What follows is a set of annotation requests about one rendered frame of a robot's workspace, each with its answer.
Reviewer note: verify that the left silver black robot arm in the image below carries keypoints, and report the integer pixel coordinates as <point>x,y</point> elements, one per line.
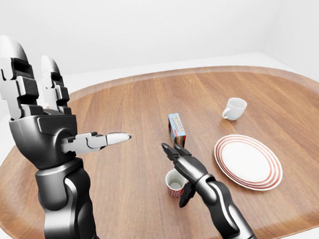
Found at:
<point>68,208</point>

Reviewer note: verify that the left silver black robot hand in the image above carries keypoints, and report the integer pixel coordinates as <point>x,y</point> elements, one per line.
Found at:
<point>37,133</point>

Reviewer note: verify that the chocolate pudding box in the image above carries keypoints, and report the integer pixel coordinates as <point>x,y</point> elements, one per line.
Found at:
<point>177,128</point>

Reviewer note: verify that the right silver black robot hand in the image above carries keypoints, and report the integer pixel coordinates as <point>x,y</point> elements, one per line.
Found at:
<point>185,165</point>

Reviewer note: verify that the white plate with red rings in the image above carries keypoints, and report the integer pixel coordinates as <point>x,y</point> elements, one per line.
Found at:
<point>248,162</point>

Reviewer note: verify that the right silver black robot arm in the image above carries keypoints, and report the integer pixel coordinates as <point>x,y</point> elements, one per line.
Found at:
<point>226,210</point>

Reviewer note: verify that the red patterned mug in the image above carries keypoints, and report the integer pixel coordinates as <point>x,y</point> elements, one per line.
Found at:
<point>174,184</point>

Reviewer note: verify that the white mug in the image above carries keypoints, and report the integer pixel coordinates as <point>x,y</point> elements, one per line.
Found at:
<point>235,109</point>

